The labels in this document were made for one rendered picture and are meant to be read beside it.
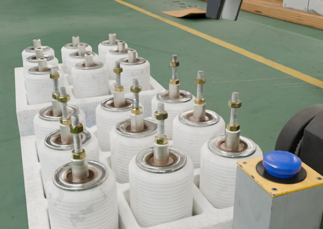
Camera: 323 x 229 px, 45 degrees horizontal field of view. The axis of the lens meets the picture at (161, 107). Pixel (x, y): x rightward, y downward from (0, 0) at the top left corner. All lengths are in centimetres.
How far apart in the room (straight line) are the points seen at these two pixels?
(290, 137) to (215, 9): 47
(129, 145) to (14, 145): 65
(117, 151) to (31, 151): 20
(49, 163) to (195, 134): 25
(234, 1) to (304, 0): 270
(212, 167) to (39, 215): 26
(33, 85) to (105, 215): 55
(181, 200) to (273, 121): 83
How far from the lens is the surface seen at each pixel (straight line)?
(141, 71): 105
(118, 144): 66
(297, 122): 93
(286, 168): 43
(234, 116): 60
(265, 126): 132
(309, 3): 321
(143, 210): 58
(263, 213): 44
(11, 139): 129
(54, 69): 73
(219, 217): 59
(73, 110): 77
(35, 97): 104
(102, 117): 76
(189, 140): 69
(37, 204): 64
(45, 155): 64
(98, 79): 103
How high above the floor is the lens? 54
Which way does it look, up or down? 22 degrees down
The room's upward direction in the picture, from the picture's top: straight up
